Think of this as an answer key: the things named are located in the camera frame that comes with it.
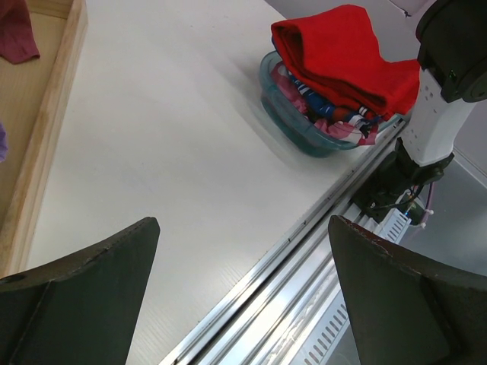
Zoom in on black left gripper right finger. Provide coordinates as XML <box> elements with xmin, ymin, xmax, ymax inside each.
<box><xmin>328</xmin><ymin>215</ymin><xmax>486</xmax><ymax>364</ymax></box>

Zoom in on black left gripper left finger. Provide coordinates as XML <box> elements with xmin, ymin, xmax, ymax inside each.
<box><xmin>1</xmin><ymin>217</ymin><xmax>159</xmax><ymax>364</ymax></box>

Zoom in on purple trousers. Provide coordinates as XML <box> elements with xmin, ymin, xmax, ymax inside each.
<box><xmin>0</xmin><ymin>123</ymin><xmax>8</xmax><ymax>163</ymax></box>

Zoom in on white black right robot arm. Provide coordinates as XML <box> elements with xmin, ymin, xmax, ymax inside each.
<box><xmin>352</xmin><ymin>0</ymin><xmax>486</xmax><ymax>223</ymax></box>

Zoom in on wooden clothes rack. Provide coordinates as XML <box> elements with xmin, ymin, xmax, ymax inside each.
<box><xmin>1</xmin><ymin>0</ymin><xmax>88</xmax><ymax>276</ymax></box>

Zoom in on colourful clothes in basin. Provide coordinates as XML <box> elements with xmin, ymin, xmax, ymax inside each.
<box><xmin>270</xmin><ymin>62</ymin><xmax>384</xmax><ymax>145</ymax></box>

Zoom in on teal plastic basin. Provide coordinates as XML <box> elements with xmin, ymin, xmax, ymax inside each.
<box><xmin>259</xmin><ymin>51</ymin><xmax>401</xmax><ymax>158</ymax></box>

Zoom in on maroon tank top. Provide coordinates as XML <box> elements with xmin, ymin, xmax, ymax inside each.
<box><xmin>1</xmin><ymin>0</ymin><xmax>40</xmax><ymax>65</ymax></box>

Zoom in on red folded cloth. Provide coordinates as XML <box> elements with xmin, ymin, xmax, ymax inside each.
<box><xmin>271</xmin><ymin>5</ymin><xmax>420</xmax><ymax>119</ymax></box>

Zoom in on white slotted cable duct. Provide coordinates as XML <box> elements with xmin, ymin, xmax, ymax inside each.
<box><xmin>292</xmin><ymin>209</ymin><xmax>411</xmax><ymax>364</ymax></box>

